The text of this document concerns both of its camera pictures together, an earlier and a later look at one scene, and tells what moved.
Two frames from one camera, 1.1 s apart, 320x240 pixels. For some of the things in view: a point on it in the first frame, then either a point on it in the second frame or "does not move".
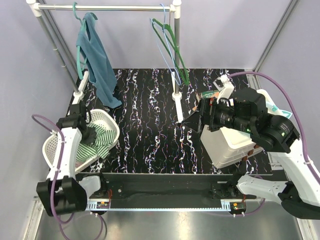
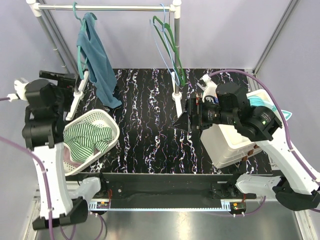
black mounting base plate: [172, 187] does not move
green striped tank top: [104, 138] does not move
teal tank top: [100, 71] does not move
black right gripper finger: [193, 121] → [181, 123]
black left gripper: [90, 139] → [64, 83]
